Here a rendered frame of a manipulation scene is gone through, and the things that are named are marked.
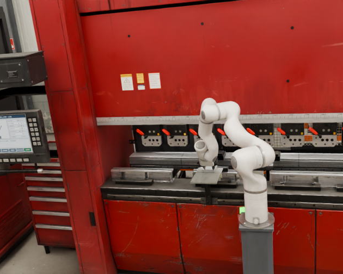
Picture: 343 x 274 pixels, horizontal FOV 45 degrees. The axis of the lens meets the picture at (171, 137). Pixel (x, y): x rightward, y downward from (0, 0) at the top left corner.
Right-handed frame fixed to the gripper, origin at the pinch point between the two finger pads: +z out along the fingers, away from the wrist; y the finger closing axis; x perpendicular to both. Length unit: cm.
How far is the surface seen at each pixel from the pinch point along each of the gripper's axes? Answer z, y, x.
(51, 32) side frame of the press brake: -90, 97, -53
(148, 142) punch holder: -12.5, 44.4, -13.4
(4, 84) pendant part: -89, 118, -10
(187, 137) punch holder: -15.1, 15.0, -15.6
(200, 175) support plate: -4.3, 4.6, 8.7
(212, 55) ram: -59, -7, -53
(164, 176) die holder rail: 10.5, 36.1, 3.7
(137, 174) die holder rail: 9, 58, 3
